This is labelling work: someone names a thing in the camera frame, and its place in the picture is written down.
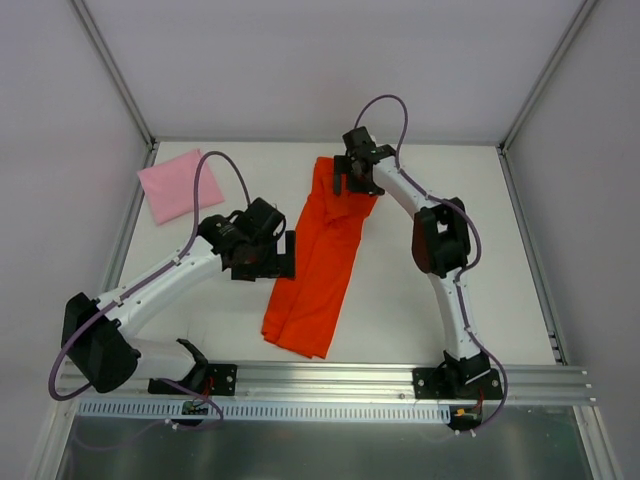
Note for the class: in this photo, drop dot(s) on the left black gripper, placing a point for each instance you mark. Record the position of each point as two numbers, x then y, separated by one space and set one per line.
270 265

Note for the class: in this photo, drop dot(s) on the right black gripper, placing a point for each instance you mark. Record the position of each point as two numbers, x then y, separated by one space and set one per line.
357 175

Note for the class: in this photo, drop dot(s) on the orange t shirt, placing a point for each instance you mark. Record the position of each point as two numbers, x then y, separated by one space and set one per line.
302 313

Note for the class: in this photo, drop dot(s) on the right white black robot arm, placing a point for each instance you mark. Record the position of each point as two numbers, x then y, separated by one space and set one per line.
440 245

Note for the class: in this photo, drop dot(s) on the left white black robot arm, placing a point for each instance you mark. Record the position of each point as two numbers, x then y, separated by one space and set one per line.
100 336

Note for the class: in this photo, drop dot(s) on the folded pink t shirt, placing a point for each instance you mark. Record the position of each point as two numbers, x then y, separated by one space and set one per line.
169 187

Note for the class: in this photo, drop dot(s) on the aluminium mounting rail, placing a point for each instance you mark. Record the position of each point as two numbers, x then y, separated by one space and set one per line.
553 385

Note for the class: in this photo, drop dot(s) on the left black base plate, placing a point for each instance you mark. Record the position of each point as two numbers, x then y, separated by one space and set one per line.
217 377

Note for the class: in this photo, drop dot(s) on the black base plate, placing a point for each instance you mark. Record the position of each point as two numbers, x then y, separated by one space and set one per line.
445 383
217 377

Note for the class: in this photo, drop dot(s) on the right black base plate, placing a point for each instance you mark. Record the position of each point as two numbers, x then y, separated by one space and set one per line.
445 383

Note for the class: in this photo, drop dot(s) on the white slotted cable duct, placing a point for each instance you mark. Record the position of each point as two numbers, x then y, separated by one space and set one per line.
235 410

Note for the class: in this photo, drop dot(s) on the left aluminium frame post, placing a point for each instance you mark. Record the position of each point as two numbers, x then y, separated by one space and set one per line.
95 37

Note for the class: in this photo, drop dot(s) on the aluminium frame post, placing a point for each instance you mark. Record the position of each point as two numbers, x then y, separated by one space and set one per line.
569 36
95 37

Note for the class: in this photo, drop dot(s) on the right aluminium frame post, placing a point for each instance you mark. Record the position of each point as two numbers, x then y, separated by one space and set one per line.
569 36

